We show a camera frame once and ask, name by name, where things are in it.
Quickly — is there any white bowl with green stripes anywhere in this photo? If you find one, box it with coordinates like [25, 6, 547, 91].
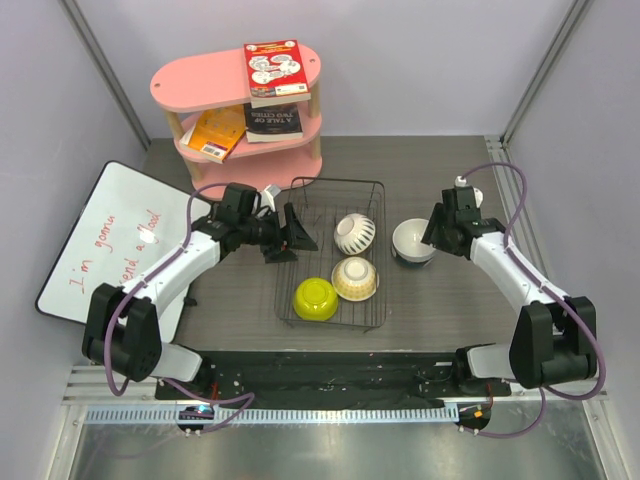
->
[333, 213, 376, 256]

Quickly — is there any white dry-erase board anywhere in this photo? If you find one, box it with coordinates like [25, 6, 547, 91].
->
[35, 161, 189, 324]

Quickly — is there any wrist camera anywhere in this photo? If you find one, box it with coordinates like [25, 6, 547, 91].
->
[260, 184, 281, 212]
[454, 176, 484, 208]

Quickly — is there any yellow-green bowl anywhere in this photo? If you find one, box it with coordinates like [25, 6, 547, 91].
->
[292, 277, 339, 322]

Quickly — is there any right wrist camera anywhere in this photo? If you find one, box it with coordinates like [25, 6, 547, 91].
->
[454, 176, 484, 208]

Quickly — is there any red comic book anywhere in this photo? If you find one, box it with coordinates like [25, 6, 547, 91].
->
[243, 39, 311, 108]

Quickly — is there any orange paperback book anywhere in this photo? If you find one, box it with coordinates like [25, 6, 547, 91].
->
[180, 104, 246, 164]

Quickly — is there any teal and white bowl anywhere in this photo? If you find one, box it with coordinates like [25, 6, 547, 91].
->
[391, 218, 436, 268]

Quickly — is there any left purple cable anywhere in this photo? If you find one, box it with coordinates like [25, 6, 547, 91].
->
[104, 182, 256, 434]

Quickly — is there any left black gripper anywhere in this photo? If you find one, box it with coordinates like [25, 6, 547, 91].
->
[238, 203, 317, 263]

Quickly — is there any pink three-tier shelf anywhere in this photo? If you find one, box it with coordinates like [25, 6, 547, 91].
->
[150, 45, 323, 189]

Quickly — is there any black Tale of Two Cities book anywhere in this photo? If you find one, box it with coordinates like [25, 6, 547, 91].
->
[244, 103, 303, 143]

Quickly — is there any white bowl with yellow pattern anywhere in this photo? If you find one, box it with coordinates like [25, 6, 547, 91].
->
[331, 256, 379, 302]

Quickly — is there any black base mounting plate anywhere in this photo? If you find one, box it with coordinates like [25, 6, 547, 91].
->
[155, 351, 511, 410]

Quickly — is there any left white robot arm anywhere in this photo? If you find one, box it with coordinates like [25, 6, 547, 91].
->
[81, 183, 317, 399]

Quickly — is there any white slotted cable duct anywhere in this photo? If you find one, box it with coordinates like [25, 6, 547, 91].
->
[84, 403, 459, 425]

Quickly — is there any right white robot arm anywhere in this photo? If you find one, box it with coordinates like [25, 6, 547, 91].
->
[422, 186, 598, 395]

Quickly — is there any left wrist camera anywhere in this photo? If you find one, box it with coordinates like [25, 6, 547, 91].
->
[260, 184, 281, 212]

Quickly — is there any black wire dish rack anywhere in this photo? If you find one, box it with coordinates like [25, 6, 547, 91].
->
[275, 176, 387, 331]

